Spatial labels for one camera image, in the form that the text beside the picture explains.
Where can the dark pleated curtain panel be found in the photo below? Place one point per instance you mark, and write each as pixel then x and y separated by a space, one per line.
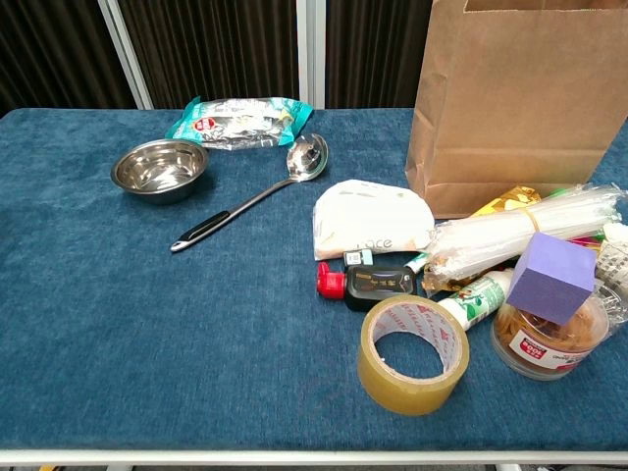
pixel 49 49
pixel 373 49
pixel 216 49

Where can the blue felt table cover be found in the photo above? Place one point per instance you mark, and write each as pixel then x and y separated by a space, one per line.
pixel 147 343

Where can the teal silver snack packet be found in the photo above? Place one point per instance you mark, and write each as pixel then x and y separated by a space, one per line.
pixel 235 122

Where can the white orange packet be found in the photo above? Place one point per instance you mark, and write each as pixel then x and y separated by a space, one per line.
pixel 613 265

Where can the brown paper carrier bag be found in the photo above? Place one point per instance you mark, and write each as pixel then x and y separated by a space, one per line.
pixel 515 98

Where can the transparent tape roll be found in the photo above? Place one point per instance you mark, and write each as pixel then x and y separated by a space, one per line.
pixel 392 390

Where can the white bottle green print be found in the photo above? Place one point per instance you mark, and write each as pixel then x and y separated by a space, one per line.
pixel 478 299

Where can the clear plastic bag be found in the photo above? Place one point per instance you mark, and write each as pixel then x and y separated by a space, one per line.
pixel 490 235

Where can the white aluminium frame post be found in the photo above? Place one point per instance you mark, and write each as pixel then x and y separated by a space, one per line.
pixel 310 49
pixel 125 54

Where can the stainless steel bowl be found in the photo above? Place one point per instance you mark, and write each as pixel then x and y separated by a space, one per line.
pixel 159 172

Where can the cup of orange bands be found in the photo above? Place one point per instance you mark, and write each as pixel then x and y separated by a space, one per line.
pixel 539 353

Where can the purple foam cube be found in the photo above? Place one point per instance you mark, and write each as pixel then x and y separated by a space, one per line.
pixel 549 279

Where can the green white tube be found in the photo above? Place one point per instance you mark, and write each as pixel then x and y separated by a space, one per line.
pixel 416 262

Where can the white tissue pack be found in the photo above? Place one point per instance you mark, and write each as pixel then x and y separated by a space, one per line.
pixel 368 216

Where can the gold biscuit packet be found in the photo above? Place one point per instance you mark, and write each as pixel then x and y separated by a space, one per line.
pixel 515 196

